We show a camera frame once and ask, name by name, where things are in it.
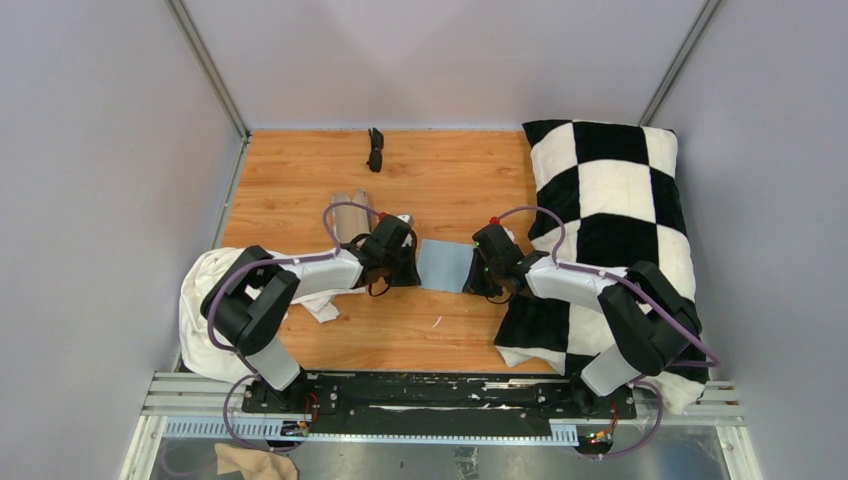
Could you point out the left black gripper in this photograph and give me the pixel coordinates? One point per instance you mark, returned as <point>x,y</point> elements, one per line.
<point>410,276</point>

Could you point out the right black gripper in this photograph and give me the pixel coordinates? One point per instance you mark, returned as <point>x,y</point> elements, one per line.
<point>474,284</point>

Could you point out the blue cleaning cloth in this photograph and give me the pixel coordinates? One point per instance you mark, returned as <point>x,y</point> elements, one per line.
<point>444,266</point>

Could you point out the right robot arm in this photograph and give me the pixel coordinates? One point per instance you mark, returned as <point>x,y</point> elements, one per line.
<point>651,323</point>

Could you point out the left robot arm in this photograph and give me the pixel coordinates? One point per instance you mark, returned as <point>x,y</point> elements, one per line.
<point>246,306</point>

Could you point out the black sunglasses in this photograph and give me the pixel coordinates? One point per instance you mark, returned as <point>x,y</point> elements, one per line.
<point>375,158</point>

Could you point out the black white checkered pillow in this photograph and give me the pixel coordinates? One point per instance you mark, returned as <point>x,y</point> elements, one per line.
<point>609,198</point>

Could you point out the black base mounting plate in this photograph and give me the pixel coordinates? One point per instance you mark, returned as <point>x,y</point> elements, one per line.
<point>547,395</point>

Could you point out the white crumpled cloth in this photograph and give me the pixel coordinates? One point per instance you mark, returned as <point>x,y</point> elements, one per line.
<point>322,272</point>

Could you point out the beige cloth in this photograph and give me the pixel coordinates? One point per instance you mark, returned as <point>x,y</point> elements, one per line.
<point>254,464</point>

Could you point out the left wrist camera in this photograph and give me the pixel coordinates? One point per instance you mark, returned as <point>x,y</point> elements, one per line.
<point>407,220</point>

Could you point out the aluminium frame rail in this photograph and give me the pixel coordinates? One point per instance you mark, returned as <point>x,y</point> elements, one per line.
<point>196,408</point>

